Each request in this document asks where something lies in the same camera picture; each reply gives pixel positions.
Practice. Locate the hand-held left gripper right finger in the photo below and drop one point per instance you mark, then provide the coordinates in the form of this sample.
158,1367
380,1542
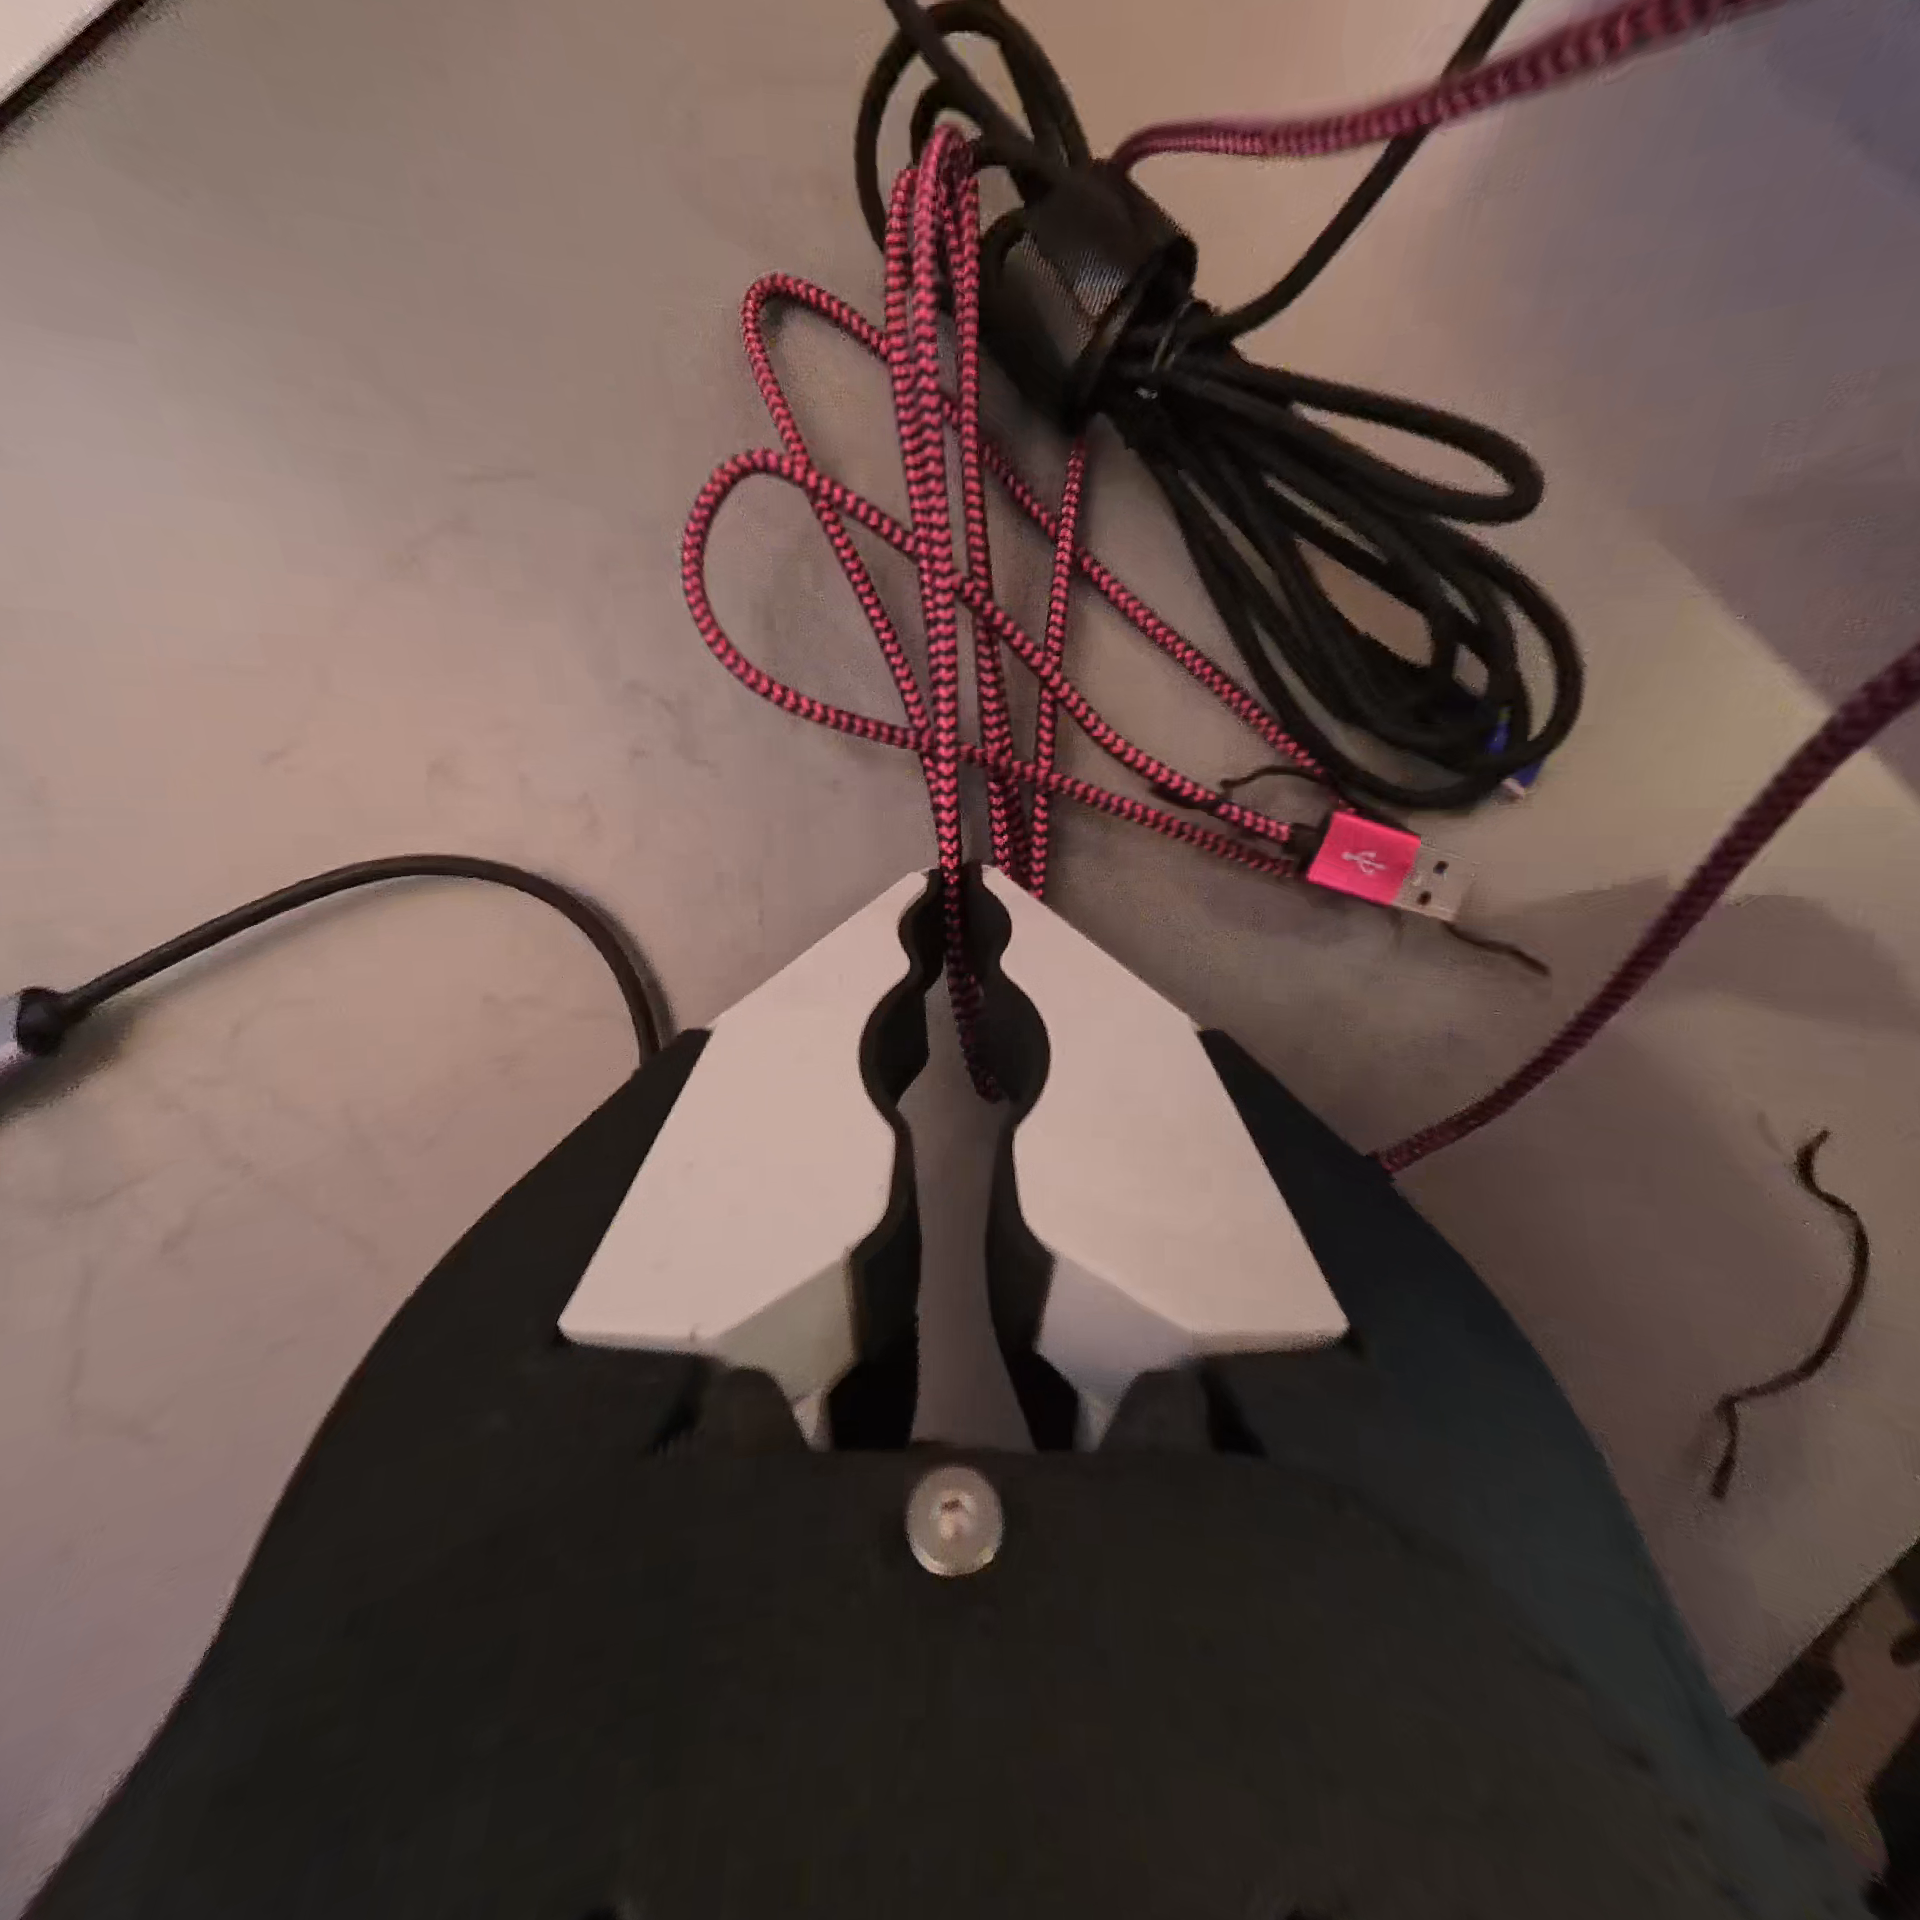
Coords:
1170,1184

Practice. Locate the camouflage trousers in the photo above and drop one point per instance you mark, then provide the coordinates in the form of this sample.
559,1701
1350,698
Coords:
1860,1725

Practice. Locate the grey usb hub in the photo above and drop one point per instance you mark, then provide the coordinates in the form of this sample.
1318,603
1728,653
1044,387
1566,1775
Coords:
452,869

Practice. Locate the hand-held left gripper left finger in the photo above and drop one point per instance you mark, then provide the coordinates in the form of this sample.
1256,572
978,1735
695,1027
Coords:
735,1184

